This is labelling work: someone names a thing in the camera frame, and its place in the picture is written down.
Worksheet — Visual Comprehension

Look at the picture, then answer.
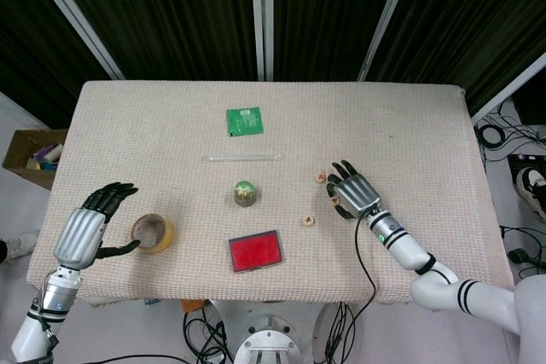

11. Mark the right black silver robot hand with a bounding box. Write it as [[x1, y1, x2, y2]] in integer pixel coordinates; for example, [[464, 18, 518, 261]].
[[326, 159, 382, 220]]

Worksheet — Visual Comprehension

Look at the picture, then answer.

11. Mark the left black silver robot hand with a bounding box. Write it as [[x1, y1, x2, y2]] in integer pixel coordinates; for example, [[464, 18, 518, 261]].
[[52, 182, 142, 272]]

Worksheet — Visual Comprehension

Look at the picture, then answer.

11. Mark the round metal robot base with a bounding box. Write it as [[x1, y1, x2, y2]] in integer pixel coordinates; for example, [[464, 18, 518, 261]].
[[233, 315, 308, 364]]

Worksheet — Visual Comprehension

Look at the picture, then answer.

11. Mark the white shoe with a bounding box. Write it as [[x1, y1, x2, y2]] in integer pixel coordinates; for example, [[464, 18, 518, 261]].
[[4, 231, 40, 260]]

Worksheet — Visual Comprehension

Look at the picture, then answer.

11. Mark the yellow tape roll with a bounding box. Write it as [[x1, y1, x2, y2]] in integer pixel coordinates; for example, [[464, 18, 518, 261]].
[[130, 213, 175, 255]]

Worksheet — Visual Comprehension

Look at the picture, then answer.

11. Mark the purple white paper roll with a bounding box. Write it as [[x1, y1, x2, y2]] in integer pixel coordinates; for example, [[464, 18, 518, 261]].
[[33, 144, 63, 163]]

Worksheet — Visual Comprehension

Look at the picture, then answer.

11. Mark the brown cardboard box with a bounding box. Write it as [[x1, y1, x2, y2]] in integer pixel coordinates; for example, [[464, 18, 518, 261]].
[[2, 128, 69, 190]]

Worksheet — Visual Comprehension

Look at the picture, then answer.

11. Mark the gold green painted bell cup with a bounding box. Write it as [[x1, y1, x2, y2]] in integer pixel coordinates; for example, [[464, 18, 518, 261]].
[[232, 179, 259, 209]]

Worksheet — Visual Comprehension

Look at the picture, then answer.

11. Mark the red ink pad case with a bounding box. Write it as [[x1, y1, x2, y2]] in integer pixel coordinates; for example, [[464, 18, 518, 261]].
[[227, 229, 286, 274]]

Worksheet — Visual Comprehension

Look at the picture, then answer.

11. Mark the clear plastic straw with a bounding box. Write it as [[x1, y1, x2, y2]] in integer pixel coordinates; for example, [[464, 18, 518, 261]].
[[201, 151, 282, 164]]

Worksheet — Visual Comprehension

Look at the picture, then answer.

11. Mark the orange floor object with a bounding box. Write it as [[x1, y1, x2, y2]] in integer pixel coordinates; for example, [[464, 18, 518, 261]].
[[181, 298, 208, 313]]

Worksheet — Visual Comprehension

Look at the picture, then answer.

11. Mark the green circuit board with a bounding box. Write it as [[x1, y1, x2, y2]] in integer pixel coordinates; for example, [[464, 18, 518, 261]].
[[225, 106, 264, 137]]

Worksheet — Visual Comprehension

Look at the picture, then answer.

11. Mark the beige woven tablecloth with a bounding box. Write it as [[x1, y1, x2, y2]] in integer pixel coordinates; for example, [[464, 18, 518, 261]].
[[25, 79, 515, 309]]

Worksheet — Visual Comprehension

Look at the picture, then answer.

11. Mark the black plug device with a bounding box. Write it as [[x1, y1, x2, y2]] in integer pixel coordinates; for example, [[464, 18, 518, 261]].
[[507, 247, 539, 265]]

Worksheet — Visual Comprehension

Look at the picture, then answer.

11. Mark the black white sneaker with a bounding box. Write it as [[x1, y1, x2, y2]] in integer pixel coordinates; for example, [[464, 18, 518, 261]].
[[516, 166, 546, 222]]

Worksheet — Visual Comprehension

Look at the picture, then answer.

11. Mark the dark curtain panel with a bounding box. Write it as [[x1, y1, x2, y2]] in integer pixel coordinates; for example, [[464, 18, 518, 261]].
[[375, 0, 546, 113], [44, 0, 262, 82], [272, 0, 406, 83], [0, 0, 114, 126]]

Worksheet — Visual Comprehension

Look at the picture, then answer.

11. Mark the black equipment box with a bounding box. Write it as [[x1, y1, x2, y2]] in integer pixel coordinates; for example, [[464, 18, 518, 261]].
[[511, 82, 546, 126]]

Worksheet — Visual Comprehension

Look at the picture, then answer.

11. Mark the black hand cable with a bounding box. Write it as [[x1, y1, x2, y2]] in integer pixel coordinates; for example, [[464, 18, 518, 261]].
[[336, 208, 377, 339]]

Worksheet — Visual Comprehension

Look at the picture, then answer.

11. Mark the black floor cable tangle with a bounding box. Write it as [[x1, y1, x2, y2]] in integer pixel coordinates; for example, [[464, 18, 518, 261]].
[[183, 310, 235, 364], [323, 302, 357, 361]]

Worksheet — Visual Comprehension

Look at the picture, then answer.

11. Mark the black coiled floor cable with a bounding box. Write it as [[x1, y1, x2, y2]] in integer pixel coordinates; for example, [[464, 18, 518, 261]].
[[473, 123, 508, 150]]

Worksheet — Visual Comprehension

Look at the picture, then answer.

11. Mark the white partition post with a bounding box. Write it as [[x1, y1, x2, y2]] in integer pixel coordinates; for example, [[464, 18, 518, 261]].
[[357, 0, 420, 83], [250, 0, 276, 82], [20, 0, 125, 80], [468, 51, 546, 120]]

